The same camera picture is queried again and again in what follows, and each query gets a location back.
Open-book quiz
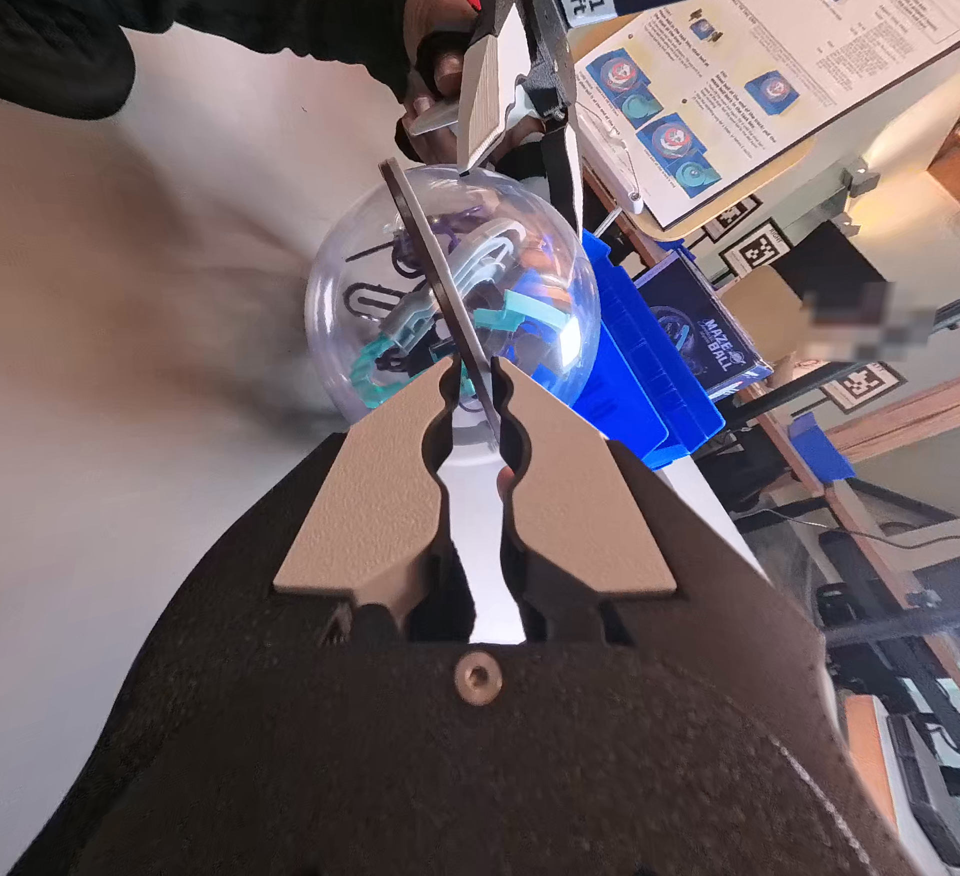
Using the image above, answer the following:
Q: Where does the dark blue toy package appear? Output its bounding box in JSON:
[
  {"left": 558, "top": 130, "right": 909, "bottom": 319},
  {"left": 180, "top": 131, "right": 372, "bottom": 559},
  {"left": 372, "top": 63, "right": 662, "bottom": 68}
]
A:
[{"left": 636, "top": 249, "right": 774, "bottom": 403}]

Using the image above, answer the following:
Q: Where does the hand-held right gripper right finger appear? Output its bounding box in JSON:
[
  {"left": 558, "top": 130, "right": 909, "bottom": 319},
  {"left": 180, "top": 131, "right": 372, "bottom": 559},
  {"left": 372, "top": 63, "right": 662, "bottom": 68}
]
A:
[{"left": 489, "top": 357, "right": 678, "bottom": 631}]

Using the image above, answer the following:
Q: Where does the orange-edged grey desk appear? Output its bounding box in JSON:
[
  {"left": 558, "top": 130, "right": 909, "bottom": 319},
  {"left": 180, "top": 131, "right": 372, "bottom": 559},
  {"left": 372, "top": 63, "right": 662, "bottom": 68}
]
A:
[{"left": 840, "top": 694, "right": 960, "bottom": 876}]

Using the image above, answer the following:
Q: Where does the person's left hand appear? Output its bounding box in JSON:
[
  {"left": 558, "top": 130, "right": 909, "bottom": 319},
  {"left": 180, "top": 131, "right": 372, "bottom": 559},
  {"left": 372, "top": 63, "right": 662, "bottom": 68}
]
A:
[{"left": 395, "top": 0, "right": 481, "bottom": 165}]

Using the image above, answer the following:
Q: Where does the instruction sheet on clipboard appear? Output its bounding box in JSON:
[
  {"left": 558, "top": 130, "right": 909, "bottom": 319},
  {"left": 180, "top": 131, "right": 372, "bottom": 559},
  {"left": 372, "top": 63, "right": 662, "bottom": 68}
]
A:
[{"left": 577, "top": 96, "right": 646, "bottom": 213}]

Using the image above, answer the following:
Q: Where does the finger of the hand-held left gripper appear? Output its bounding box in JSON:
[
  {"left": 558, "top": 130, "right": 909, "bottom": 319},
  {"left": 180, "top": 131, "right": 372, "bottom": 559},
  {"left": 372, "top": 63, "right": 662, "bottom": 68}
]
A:
[
  {"left": 538, "top": 112, "right": 586, "bottom": 236},
  {"left": 456, "top": 2, "right": 543, "bottom": 177}
]

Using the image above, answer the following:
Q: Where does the wooden-top black-leg desk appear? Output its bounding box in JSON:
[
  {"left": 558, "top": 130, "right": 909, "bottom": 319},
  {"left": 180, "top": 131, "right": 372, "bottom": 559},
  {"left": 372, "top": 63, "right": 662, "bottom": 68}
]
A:
[{"left": 750, "top": 377, "right": 960, "bottom": 675}]

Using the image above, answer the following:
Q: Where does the clear plastic maze ball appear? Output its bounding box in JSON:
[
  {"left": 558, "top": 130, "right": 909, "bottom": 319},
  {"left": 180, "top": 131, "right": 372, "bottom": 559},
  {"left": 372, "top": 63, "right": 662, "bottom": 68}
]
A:
[{"left": 303, "top": 157, "right": 603, "bottom": 453}]

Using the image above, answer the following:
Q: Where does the small blue box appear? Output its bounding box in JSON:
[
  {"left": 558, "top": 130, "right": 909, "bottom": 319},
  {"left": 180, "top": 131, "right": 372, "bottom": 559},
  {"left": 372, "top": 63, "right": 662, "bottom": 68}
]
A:
[{"left": 789, "top": 412, "right": 856, "bottom": 483}]

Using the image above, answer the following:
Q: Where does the small framed marker picture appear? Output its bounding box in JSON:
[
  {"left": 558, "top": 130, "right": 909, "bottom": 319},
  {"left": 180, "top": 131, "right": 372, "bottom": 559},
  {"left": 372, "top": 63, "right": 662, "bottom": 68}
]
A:
[
  {"left": 821, "top": 362, "right": 907, "bottom": 414},
  {"left": 703, "top": 195, "right": 763, "bottom": 241},
  {"left": 720, "top": 217, "right": 795, "bottom": 279}
]

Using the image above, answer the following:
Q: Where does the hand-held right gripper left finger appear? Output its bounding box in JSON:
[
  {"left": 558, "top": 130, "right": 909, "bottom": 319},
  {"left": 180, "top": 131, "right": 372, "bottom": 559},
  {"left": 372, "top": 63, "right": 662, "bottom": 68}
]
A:
[{"left": 272, "top": 354, "right": 462, "bottom": 630}]

